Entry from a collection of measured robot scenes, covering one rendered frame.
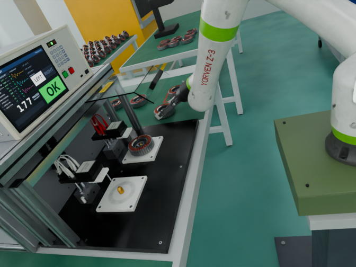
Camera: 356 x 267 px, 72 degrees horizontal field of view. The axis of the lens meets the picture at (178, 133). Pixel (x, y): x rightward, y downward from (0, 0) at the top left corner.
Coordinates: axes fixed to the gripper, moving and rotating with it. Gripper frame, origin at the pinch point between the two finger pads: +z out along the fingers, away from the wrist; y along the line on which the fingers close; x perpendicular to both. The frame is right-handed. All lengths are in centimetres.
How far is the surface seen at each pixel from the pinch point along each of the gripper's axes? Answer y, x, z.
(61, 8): 344, 307, 399
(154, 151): -32.5, -7.3, -13.5
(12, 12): 145, 243, 259
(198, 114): 0.2, -12.5, -16.2
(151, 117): -4.3, 1.4, 7.4
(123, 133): -33.8, 6.9, -8.9
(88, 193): -60, 1, -5
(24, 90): -56, 37, -24
